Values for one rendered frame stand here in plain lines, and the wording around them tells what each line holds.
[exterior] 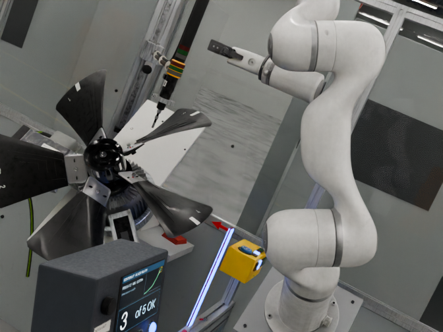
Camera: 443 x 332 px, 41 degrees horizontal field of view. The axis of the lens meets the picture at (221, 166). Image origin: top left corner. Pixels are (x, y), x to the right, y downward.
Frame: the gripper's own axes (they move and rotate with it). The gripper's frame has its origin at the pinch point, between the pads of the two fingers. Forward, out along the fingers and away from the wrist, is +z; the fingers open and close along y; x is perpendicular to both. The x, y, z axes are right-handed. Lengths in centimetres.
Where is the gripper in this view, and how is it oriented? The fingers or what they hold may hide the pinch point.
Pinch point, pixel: (218, 48)
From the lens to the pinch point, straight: 173.0
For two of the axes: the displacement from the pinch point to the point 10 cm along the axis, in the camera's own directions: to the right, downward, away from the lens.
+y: 3.4, -0.5, 9.4
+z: -8.6, -4.2, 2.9
